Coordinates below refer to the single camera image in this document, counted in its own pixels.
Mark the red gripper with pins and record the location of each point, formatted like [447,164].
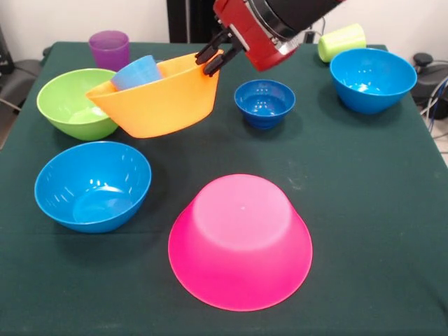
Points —
[252,38]

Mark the orange bowl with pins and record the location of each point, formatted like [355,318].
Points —
[164,105]

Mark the light blue cup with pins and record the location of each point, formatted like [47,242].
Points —
[138,73]

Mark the yellow-green cup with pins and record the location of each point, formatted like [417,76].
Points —
[341,42]

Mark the large blue bowl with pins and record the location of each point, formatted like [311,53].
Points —
[371,80]
[91,189]

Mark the pink bowl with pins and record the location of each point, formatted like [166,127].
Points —
[241,252]

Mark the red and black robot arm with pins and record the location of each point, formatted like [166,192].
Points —
[297,14]

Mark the small dark blue bowl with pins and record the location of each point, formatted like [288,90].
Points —
[264,103]

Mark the purple cup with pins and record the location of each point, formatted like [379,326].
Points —
[108,49]

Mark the lime green bowl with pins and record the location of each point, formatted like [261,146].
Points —
[66,105]

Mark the grey chair base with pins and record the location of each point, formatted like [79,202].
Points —
[430,77]
[21,80]

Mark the dark green tablecloth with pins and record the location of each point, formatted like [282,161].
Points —
[350,245]

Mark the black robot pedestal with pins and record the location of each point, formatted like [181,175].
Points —
[189,21]

